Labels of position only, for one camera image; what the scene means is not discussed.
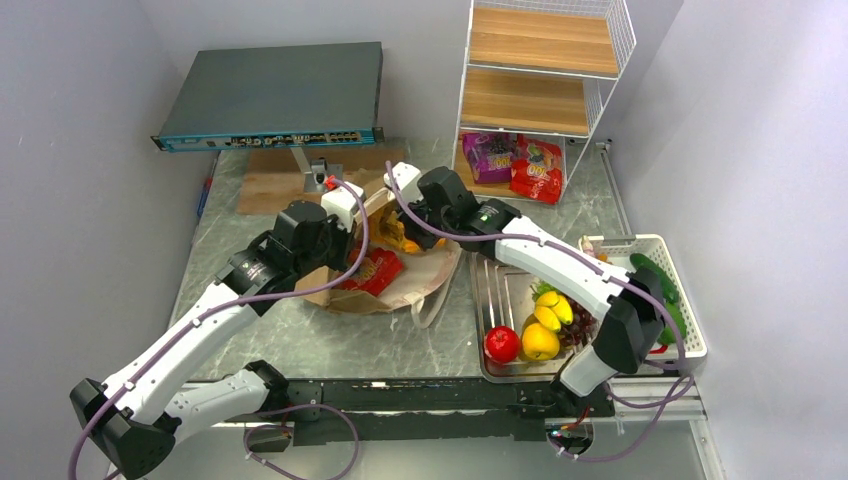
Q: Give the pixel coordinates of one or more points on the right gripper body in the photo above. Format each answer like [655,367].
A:
[443,223]

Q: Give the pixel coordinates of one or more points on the orange snack bag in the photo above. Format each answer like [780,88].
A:
[386,230]

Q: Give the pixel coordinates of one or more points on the brown burlap grocery bag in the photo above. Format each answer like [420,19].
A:
[422,286]

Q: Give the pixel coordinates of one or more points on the red snack bag shelf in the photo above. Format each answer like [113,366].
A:
[537,170]
[378,270]

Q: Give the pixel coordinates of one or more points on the red apple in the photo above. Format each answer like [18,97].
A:
[502,345]

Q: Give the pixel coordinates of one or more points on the purple grapes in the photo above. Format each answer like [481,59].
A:
[580,330]

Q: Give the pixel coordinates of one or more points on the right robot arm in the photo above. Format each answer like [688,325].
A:
[629,305]

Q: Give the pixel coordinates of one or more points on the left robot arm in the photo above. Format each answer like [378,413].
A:
[139,414]

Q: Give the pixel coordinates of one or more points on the purple snack bag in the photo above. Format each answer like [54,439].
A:
[490,156]

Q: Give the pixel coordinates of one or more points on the stainless steel tray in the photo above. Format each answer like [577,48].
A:
[503,296]

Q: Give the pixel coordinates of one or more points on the green leafy vegetable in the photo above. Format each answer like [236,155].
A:
[540,288]

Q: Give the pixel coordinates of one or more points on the yellow banana bunch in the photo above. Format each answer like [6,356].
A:
[553,311]

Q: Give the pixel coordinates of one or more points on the yellow lemon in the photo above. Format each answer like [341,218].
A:
[539,343]

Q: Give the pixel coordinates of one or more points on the white plastic basket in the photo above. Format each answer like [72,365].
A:
[616,251]

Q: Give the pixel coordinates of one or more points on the wooden base board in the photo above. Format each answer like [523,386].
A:
[273,178]

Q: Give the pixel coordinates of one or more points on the green cucumber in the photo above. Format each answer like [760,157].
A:
[670,291]

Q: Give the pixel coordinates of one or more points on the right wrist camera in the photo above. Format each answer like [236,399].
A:
[405,177]

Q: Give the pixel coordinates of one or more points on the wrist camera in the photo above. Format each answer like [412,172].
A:
[342,199]
[405,177]

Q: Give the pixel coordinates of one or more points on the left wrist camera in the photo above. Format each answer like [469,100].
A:
[342,199]

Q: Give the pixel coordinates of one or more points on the metal switch stand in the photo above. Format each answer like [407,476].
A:
[316,172]

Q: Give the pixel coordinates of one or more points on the white wire shelf rack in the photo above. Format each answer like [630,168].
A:
[544,69]

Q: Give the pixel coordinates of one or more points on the grey network switch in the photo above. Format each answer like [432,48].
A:
[277,97]

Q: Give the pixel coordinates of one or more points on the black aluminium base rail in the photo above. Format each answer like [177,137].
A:
[423,408]

